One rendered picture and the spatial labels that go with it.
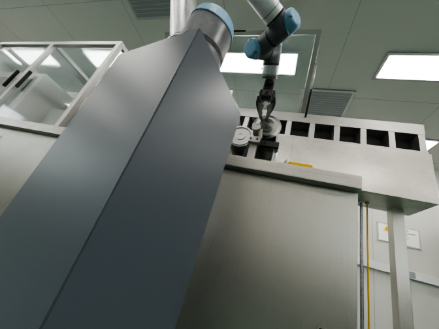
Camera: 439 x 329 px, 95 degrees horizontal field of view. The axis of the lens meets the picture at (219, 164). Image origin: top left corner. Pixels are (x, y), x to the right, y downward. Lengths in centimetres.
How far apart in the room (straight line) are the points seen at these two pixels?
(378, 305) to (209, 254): 337
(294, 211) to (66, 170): 53
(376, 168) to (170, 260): 131
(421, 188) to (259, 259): 112
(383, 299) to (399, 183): 257
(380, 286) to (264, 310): 332
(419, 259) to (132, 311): 399
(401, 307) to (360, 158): 77
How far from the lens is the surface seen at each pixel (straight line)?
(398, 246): 154
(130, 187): 24
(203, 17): 55
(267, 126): 105
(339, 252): 62
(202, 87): 35
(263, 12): 89
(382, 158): 152
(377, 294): 383
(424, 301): 407
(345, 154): 146
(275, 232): 60
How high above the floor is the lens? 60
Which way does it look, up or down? 24 degrees up
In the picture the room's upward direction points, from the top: 18 degrees clockwise
